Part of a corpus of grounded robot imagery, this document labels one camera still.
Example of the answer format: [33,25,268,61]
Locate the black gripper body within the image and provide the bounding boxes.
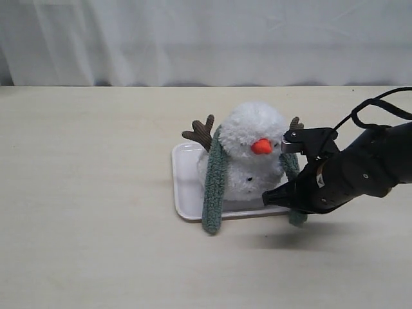
[289,151,371,216]

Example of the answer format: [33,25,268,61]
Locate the white plush snowman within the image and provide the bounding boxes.
[181,102,304,203]

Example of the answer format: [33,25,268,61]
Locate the green knitted scarf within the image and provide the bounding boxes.
[198,125,300,235]

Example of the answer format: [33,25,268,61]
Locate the white rectangular tray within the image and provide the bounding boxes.
[171,142,288,223]

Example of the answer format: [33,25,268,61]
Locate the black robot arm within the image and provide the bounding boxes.
[262,123,411,214]

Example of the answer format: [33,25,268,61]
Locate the white backdrop curtain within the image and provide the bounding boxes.
[1,1,411,86]

